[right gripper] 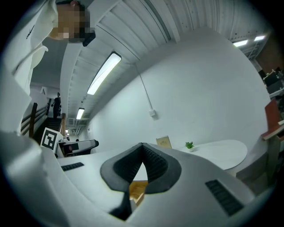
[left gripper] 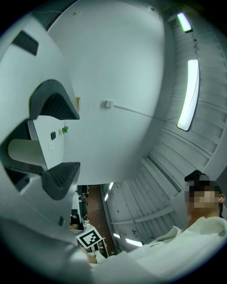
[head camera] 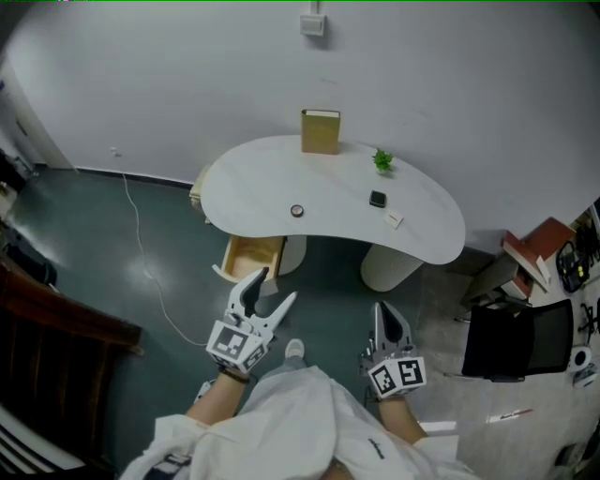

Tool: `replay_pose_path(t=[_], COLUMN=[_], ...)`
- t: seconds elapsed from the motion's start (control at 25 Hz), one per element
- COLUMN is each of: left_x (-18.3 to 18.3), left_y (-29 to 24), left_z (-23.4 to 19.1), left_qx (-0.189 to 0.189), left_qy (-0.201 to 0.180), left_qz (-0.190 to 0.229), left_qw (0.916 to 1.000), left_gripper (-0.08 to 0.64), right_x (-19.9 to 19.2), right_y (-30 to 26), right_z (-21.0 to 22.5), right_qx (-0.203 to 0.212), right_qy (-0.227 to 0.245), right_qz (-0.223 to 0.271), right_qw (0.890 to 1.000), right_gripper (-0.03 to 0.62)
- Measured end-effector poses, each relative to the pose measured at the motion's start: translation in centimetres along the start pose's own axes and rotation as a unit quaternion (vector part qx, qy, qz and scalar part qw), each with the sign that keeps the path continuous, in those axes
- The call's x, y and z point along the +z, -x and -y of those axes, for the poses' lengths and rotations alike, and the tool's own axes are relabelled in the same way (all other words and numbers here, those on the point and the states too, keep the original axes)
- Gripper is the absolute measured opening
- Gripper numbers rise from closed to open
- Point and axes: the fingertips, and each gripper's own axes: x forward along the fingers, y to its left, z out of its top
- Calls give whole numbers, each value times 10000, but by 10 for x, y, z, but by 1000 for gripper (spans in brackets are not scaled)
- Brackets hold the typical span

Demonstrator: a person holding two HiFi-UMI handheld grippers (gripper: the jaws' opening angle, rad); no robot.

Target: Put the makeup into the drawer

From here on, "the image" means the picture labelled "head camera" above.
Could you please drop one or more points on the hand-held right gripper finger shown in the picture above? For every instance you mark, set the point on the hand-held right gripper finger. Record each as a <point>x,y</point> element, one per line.
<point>400,335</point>
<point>379,333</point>

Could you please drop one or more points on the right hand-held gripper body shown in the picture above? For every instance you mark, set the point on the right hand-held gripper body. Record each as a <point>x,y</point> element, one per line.
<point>396,375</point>

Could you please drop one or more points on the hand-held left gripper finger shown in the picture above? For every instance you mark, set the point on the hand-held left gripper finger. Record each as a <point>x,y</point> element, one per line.
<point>276,316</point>
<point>244,293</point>

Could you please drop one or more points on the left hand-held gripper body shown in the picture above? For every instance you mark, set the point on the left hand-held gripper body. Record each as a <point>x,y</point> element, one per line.
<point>234,344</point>

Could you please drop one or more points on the large wooden drawer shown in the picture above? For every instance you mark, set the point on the large wooden drawer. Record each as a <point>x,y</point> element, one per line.
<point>248,255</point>

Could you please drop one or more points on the small round silver object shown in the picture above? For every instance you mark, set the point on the small round silver object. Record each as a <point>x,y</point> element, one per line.
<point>297,210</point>

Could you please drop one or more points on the small white card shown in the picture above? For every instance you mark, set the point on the small white card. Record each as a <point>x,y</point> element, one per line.
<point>394,219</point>

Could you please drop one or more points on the small black square object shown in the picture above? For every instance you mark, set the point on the small black square object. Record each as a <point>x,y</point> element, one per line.
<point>377,199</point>

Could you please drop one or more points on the white curved desk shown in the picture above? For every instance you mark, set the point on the white curved desk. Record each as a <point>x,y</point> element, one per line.
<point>328,187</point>

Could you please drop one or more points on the person's left forearm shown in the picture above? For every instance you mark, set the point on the person's left forearm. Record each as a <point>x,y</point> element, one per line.
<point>218,398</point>

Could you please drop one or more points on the person's right forearm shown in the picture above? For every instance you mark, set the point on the person's right forearm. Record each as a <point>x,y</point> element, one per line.
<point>400,419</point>

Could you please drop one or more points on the white shoe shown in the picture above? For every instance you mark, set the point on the white shoe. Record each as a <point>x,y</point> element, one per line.
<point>295,349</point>

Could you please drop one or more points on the person's grey trousers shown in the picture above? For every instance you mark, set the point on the person's grey trousers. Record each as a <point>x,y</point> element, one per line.
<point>288,368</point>

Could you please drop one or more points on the white power strip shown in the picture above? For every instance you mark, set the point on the white power strip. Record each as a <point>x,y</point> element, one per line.
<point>204,389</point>

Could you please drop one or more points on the person's white shirt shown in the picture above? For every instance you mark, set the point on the person's white shirt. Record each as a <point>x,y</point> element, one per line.
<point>290,426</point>

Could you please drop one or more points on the cream padded stool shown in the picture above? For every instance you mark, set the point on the cream padded stool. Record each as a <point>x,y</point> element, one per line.
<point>197,192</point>

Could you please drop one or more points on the black office chair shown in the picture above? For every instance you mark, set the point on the black office chair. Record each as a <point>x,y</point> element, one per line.
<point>520,342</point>

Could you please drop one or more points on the red-brown flat box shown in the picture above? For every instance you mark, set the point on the red-brown flat box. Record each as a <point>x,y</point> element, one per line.
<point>539,248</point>

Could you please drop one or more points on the small green potted plant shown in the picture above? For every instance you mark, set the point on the small green potted plant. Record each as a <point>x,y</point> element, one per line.
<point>383,161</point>

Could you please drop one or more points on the tan hardcover book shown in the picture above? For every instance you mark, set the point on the tan hardcover book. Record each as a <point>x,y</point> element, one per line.
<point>320,133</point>

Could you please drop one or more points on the white round device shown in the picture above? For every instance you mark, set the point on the white round device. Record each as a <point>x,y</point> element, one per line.
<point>581,358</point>

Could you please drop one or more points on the dark brown wooden cabinet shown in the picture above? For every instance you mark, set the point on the dark brown wooden cabinet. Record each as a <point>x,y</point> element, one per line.
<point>51,347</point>

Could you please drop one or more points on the black wheeled device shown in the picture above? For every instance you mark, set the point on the black wheeled device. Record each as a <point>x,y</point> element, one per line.
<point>572,265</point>

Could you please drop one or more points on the black bin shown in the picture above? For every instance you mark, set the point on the black bin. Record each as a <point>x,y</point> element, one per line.
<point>28,267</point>

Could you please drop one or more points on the white door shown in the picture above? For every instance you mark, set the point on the white door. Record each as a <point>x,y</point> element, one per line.
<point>23,112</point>

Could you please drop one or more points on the white wall socket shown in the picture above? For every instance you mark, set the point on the white wall socket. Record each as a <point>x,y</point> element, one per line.
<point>115,151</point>

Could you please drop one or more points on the white wall switch box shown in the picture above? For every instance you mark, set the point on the white wall switch box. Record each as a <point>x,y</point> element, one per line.
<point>312,24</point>

